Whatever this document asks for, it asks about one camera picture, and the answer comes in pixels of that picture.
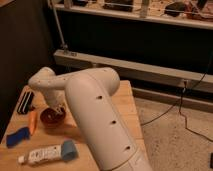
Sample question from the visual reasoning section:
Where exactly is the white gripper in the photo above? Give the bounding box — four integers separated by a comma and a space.
44, 90, 65, 110

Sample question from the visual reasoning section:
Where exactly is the orange ceramic bowl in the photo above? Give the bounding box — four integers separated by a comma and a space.
40, 108, 66, 128

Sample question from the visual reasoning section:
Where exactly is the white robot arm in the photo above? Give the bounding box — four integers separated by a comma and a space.
28, 67, 153, 171

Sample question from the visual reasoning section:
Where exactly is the orange toy carrot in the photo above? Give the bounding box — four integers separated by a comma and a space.
28, 111, 37, 135

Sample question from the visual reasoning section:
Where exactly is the black and white box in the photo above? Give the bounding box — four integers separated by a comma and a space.
17, 91, 34, 114

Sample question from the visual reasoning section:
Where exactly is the blue sponge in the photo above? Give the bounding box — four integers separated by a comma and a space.
6, 127, 30, 148

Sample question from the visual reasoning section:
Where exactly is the metal stand pole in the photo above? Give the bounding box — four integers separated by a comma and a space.
49, 0, 77, 56

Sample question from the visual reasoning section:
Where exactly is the white tube with label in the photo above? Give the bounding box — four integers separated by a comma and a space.
18, 145, 61, 165

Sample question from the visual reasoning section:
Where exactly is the blue cup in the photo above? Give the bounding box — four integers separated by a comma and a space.
61, 140, 78, 162

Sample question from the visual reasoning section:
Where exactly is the white shelf rail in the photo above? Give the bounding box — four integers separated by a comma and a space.
55, 4, 213, 30

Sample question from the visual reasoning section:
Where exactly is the black power cable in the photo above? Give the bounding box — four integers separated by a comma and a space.
139, 56, 213, 144

